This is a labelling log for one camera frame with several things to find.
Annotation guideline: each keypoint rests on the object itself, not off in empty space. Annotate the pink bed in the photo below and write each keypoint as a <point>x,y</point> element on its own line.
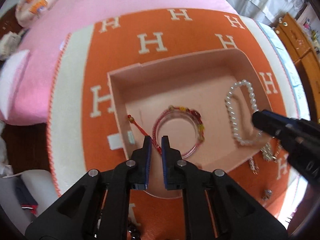
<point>26,76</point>

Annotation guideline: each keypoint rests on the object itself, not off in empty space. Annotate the rhinestone leaf hair comb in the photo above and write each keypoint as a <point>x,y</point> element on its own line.
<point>269,154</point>

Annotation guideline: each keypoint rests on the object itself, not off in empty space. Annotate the small silver earring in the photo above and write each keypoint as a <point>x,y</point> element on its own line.
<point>267,194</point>

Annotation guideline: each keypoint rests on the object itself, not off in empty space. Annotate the folded clothes pile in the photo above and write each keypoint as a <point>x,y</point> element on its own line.
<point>8,45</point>

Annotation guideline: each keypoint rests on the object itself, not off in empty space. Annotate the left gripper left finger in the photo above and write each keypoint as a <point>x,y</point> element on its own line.
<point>97,205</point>

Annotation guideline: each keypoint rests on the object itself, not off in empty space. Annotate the pink jewelry tray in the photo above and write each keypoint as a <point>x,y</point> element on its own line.
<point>202,101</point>

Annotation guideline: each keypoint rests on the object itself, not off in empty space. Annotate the bear print rolled quilt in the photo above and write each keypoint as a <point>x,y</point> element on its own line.
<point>28,11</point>

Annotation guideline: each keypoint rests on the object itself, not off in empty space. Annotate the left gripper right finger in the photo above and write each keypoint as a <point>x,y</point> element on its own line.
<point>216,206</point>

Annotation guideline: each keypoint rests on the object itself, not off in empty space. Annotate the white blue patterned sheet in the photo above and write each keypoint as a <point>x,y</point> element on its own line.
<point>289,82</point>

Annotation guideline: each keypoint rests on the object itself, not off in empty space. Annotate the small gold hair clip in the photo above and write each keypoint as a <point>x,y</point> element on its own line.
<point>253,166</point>

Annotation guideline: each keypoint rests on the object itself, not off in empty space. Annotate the wooden dresser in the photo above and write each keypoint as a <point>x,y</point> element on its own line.
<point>304,58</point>

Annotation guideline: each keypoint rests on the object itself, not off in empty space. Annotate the orange H-pattern blanket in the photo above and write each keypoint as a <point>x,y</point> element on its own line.
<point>82,129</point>

